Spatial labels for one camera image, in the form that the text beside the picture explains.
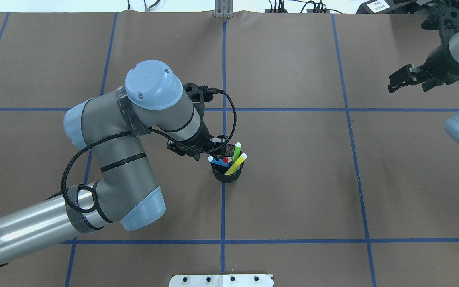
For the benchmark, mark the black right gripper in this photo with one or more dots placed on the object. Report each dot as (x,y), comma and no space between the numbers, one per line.
(441,68)

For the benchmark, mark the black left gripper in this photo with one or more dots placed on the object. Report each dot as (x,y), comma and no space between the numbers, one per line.
(198,140)

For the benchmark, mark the green highlighter pen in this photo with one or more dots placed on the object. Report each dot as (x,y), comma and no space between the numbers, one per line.
(236,151)

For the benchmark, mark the red capped white marker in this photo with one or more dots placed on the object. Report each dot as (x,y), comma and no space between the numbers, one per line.
(226,160)

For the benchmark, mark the blue highlighter pen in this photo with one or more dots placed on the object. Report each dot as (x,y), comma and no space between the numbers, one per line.
(220,162)

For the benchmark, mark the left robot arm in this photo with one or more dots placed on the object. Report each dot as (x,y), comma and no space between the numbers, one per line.
(110,178)

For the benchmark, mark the yellow highlighter pen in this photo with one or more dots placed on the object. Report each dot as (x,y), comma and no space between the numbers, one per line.
(236,164)

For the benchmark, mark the black box with label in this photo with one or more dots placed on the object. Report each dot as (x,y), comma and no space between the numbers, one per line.
(376,7)

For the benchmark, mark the brown paper table mat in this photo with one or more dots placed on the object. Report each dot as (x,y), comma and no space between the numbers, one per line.
(345,184)

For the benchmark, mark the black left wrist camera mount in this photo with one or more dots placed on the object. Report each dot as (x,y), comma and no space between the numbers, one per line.
(199,93)

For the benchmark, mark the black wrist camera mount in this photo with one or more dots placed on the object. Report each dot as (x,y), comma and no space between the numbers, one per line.
(441,17)
(199,93)

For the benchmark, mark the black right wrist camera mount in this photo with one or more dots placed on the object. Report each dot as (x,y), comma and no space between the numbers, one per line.
(441,17)

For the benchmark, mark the aluminium frame post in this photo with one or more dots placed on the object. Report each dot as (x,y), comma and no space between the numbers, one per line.
(223,9)

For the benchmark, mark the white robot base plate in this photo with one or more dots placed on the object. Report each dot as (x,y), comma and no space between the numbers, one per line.
(222,280)

